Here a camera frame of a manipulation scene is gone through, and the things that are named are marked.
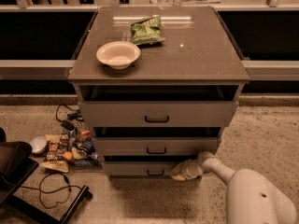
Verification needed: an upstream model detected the grey top drawer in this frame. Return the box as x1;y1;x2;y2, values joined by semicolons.
78;101;238;127

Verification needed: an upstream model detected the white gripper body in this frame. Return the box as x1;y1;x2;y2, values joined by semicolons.
181;160;204;180

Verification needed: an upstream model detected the green chip bag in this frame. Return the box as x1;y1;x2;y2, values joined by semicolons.
131;16;164;46

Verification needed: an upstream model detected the black cable on floor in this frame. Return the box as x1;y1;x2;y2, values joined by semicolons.
20;171;84;210

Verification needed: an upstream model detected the small white dome bowl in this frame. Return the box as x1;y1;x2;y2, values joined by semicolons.
30;136;47;155

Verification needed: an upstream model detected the grey middle drawer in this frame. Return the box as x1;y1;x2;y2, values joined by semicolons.
93;137;220;156

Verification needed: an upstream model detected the yellow-tipped gripper finger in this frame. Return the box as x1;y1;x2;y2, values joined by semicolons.
171;163;185;181

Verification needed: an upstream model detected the blue snack packet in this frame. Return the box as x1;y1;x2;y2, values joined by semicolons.
72;138;101;167

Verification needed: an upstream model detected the orange fruit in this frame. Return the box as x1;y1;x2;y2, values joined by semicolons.
63;151;75;162

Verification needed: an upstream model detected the grey drawer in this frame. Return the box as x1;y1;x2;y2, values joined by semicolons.
102;155;196;178
78;101;238;127
93;137;220;156

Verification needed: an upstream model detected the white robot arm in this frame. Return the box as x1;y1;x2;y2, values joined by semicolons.
171;151;297;224

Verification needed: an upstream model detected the black power adapter cable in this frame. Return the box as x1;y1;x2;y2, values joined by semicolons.
55;104;84;132

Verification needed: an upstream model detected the black chair base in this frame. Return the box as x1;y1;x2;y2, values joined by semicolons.
0;128;93;224

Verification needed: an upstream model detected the grey drawer cabinet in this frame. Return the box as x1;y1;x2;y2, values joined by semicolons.
67;6;251;180

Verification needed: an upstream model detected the brown snack bag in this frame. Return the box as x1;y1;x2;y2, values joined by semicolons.
40;134;69;173

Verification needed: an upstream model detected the grey bottom drawer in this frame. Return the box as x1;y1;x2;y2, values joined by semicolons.
102;155;196;178

